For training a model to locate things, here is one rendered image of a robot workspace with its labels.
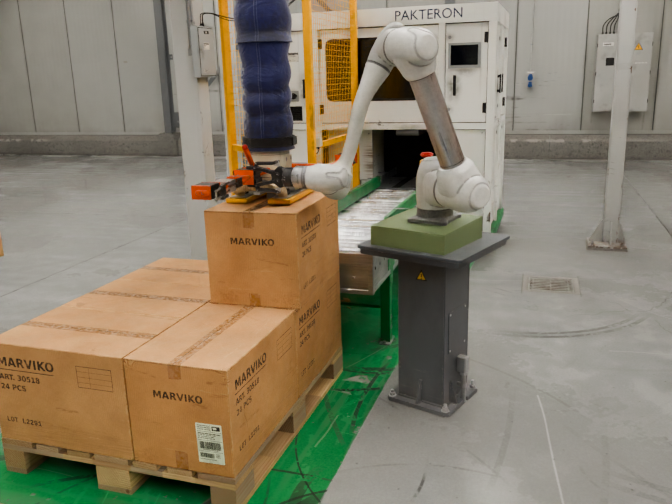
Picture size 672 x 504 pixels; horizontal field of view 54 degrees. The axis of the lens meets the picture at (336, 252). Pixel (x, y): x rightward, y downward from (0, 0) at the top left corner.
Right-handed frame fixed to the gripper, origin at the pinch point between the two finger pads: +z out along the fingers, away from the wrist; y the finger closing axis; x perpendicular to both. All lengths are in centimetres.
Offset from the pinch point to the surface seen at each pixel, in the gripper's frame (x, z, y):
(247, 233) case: -4.5, -0.9, 22.4
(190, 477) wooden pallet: -64, -1, 96
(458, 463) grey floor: -13, -88, 108
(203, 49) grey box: 136, 85, -55
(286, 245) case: -4.2, -17.3, 26.7
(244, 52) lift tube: 17, 5, -48
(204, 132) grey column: 139, 90, -6
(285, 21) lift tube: 24, -11, -60
